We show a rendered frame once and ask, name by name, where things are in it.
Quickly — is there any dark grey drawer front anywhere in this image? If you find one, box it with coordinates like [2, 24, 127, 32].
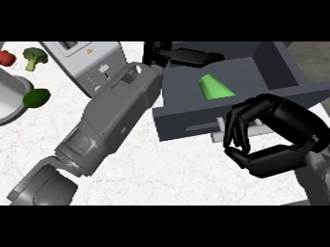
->
[150, 79, 330, 143]

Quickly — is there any green broccoli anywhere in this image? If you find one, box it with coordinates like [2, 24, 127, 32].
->
[20, 46, 49, 72]

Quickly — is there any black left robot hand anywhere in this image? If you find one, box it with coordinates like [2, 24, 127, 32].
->
[141, 41, 226, 69]

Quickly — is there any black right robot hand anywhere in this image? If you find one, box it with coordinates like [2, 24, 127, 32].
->
[222, 93, 330, 178]

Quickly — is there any grey rounded container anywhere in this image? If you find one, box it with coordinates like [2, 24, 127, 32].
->
[0, 57, 35, 128]

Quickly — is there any dark grey open drawer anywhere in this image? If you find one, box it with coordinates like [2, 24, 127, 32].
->
[150, 41, 330, 143]

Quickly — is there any pale grey appliance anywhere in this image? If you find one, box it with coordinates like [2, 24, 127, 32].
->
[37, 41, 130, 98]

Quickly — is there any dark green avocado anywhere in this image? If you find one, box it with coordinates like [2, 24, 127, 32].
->
[20, 88, 52, 109]

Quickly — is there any green cup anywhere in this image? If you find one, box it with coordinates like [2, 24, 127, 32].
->
[197, 73, 235, 100]

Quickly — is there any red bell pepper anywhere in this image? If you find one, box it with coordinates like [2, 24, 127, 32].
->
[0, 49, 18, 68]

